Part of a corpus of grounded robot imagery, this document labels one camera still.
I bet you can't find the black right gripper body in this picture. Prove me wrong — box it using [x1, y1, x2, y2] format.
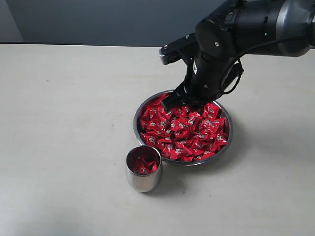
[184, 50, 244, 101]

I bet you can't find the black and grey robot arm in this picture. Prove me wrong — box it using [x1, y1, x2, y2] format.
[159, 0, 315, 110]

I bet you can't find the steel bowl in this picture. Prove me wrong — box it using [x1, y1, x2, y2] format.
[133, 90, 233, 166]

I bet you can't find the silver metal cup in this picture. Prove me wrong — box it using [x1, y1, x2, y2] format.
[126, 145, 163, 193]

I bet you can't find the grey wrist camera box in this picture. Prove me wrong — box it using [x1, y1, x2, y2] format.
[159, 33, 198, 65]

